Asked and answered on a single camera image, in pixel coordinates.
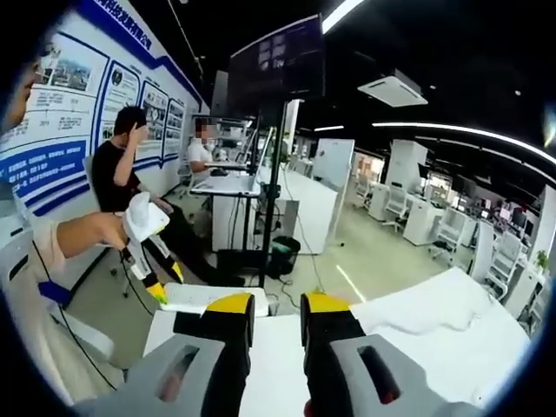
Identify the white partition board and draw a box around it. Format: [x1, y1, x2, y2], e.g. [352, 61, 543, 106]
[311, 137, 356, 192]

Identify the ceiling light strip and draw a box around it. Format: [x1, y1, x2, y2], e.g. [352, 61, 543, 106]
[321, 0, 367, 34]
[372, 121, 556, 167]

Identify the black device cable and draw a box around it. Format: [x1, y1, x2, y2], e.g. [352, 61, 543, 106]
[32, 242, 119, 391]

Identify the white ceiling air conditioner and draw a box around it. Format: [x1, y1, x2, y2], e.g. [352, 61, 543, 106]
[357, 68, 430, 109]

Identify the white table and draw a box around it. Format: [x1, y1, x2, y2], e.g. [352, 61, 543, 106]
[142, 265, 533, 417]

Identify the black waste bin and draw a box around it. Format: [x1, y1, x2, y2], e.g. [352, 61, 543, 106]
[269, 235, 302, 280]

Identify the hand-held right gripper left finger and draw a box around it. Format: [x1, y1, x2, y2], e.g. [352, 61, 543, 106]
[73, 292, 257, 417]

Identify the operator in beige shirt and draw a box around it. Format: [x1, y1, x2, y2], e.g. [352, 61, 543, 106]
[0, 0, 210, 218]

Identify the person's left hand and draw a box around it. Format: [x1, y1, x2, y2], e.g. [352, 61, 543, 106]
[100, 215, 131, 252]

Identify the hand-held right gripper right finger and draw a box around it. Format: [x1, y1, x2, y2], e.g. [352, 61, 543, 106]
[300, 289, 484, 417]

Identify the black monitor stand pole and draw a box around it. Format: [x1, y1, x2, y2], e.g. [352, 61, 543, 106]
[258, 99, 290, 288]

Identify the large black monitor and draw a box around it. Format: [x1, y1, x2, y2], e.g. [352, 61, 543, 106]
[227, 12, 327, 112]

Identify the blue badge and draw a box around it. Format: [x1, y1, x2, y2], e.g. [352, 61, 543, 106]
[37, 281, 73, 311]

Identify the group of white office chairs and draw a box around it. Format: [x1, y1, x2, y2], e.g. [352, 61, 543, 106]
[355, 182, 553, 314]

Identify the white standing desk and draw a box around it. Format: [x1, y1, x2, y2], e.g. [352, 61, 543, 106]
[189, 172, 262, 254]

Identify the person's head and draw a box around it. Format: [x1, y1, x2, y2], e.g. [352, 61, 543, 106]
[0, 56, 43, 136]

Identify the white grey worn device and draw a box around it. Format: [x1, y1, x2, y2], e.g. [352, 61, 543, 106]
[0, 184, 45, 308]

